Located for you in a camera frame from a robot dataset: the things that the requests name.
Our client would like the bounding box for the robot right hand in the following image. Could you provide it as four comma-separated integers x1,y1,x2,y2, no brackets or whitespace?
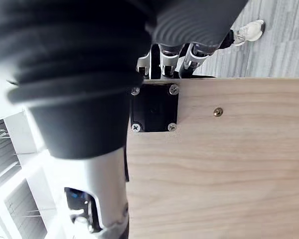
0,0,249,239

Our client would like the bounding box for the wooden cabinet door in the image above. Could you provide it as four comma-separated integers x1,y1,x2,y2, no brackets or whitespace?
126,77,299,239

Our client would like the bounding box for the white office desk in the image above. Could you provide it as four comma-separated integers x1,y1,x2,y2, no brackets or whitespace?
0,72,70,239

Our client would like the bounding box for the black door latch plate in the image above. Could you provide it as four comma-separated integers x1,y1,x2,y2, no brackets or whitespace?
129,83,180,133

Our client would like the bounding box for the person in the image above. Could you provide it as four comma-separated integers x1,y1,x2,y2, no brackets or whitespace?
218,19,266,50

